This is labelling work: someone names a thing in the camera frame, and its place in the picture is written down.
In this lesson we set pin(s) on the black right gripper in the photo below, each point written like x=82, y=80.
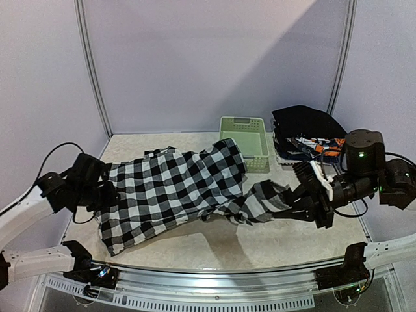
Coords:
x=324, y=208

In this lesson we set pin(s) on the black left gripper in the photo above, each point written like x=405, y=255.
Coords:
x=111, y=197

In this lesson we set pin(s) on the black white patterned garment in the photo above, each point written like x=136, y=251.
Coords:
x=167, y=187

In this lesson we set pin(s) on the black t-shirt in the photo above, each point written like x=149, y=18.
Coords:
x=306, y=122

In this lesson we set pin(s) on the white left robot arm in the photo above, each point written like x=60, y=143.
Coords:
x=49, y=195

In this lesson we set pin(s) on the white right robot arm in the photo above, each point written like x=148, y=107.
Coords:
x=396, y=188

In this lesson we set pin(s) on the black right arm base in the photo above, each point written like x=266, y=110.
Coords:
x=350, y=271

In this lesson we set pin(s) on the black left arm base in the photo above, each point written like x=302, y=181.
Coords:
x=85, y=271

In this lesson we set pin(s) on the dark folded clothes stack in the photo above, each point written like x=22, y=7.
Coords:
x=289, y=155

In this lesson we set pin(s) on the pale green plastic laundry basket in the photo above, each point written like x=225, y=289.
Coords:
x=250, y=136

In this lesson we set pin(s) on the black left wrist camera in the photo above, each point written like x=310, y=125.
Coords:
x=88, y=170

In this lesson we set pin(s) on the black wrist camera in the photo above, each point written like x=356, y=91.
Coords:
x=363, y=151
x=88, y=170

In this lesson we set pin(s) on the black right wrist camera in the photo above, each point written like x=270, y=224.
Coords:
x=363, y=151

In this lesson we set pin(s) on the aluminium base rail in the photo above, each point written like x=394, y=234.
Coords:
x=289, y=288

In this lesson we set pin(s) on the left corner wall post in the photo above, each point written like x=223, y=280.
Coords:
x=80, y=13

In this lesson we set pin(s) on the corner wall post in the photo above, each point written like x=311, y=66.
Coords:
x=343, y=54
x=80, y=13

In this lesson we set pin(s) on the right corner wall post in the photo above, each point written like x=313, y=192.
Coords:
x=343, y=54

